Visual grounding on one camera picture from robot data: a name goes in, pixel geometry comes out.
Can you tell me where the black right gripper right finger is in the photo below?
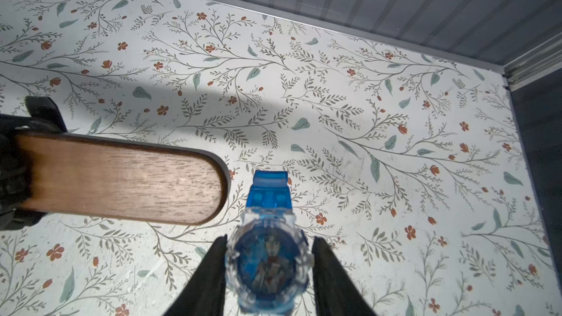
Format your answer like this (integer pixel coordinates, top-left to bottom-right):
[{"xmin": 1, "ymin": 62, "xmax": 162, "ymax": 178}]
[{"xmin": 312, "ymin": 237, "xmax": 376, "ymax": 316}]

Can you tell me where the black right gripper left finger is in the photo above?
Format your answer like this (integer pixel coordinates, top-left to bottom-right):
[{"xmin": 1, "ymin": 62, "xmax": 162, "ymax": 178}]
[{"xmin": 165, "ymin": 236, "xmax": 228, "ymax": 316}]

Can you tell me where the blue white wrist watch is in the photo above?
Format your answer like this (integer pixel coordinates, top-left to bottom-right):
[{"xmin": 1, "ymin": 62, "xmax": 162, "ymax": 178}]
[{"xmin": 225, "ymin": 171, "xmax": 313, "ymax": 315}]

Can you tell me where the wooden T-bar watch stand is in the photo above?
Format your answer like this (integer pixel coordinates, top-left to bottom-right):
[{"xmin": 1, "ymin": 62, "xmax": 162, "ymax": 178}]
[{"xmin": 16, "ymin": 132, "xmax": 231, "ymax": 225}]

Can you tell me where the black chunky wrist watch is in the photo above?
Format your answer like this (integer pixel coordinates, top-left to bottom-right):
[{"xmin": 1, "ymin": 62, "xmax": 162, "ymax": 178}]
[{"xmin": 1, "ymin": 96, "xmax": 67, "ymax": 231}]

